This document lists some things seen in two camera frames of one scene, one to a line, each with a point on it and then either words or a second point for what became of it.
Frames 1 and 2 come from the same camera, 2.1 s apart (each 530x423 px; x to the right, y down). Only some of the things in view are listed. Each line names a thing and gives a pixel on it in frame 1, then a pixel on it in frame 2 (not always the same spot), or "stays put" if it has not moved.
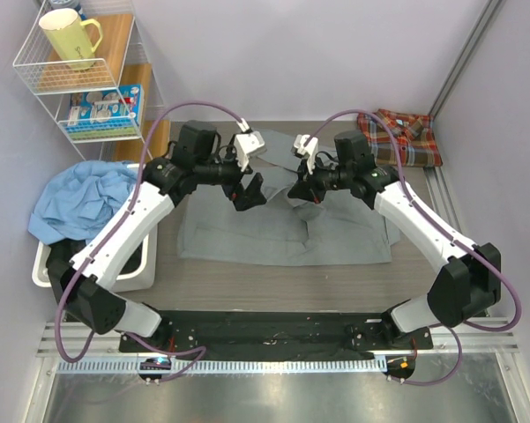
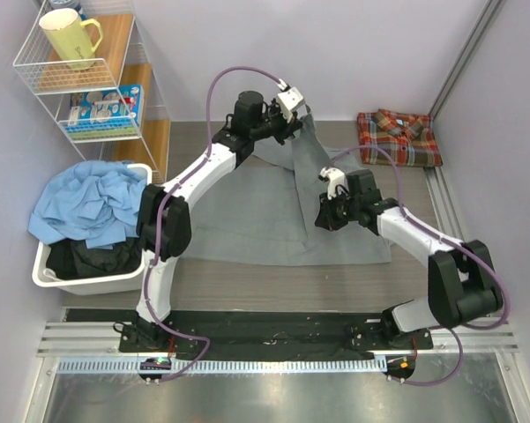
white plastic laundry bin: [141, 281] stays put
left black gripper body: [227, 188] to [279, 128]
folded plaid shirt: [415, 136] stays put
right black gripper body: [318, 183] to [337, 210]
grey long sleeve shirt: [285, 228] stays put
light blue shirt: [73, 200] stays put
